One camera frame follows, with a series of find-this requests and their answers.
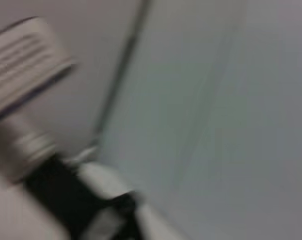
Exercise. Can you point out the clear red-zip document bag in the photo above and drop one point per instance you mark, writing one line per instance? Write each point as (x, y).
(215, 120)

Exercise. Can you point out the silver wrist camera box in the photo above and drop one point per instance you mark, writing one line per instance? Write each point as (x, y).
(23, 65)

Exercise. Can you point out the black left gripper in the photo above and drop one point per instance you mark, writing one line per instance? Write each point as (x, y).
(61, 195)

